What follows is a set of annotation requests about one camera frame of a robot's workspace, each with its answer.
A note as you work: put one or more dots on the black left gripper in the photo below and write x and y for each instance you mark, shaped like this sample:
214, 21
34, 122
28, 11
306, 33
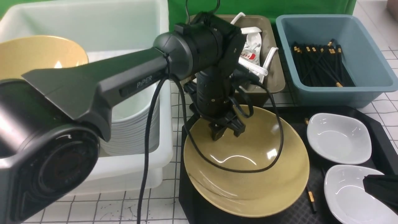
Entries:
211, 95

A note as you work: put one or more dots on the yellow noodle bowl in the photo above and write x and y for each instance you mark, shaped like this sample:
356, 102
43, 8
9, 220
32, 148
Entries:
250, 195

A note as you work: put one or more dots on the black chopstick gold tip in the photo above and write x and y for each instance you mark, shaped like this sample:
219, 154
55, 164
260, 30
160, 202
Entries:
311, 200

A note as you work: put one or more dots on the white dish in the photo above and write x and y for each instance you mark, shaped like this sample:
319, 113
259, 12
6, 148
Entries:
347, 200
340, 139

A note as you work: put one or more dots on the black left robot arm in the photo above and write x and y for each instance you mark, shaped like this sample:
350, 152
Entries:
52, 120

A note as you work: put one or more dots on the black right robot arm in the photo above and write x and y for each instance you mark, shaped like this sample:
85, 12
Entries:
382, 189

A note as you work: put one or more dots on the stack of yellow noodle bowls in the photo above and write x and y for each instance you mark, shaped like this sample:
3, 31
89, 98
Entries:
24, 54

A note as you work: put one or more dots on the olive spoon bin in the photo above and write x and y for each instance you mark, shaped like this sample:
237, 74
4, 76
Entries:
275, 81

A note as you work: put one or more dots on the white spoon with red label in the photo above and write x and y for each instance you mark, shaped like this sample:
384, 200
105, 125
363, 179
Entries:
252, 48

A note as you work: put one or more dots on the stack of white dishes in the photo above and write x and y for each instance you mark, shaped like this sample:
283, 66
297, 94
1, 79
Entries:
128, 124

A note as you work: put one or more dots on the white spoon top right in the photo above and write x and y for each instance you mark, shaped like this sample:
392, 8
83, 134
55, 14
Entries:
250, 30

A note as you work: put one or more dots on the pile of black chopsticks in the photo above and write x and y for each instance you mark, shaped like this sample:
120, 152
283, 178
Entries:
321, 65

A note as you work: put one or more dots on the black serving tray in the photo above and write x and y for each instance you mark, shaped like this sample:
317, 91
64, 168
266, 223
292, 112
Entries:
318, 178

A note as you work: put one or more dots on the blue chopstick bin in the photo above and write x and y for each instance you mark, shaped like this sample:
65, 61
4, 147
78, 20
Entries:
365, 63

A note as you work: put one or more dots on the large white plastic tub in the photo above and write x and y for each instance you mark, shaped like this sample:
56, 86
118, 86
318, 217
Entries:
104, 29

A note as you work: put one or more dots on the white spoon right handle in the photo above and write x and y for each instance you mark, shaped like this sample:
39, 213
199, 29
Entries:
268, 61

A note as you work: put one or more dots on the white spoon upright handle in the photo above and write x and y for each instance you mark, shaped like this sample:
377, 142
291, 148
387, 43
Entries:
237, 17

